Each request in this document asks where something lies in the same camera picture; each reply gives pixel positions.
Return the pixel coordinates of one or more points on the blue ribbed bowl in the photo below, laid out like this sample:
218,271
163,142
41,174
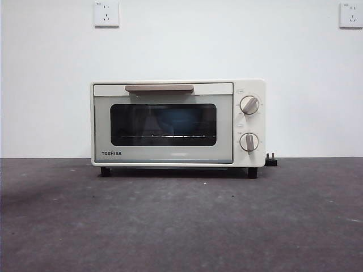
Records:
175,122

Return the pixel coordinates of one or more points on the cream oven knob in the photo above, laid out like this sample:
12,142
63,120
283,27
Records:
249,142
249,105

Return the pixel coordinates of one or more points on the cream Toshiba toaster oven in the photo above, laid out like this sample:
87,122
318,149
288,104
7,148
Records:
249,85

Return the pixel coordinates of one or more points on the black power plug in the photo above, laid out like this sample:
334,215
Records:
270,161

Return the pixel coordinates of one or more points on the white wall socket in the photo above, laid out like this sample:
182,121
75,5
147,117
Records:
106,14
351,15

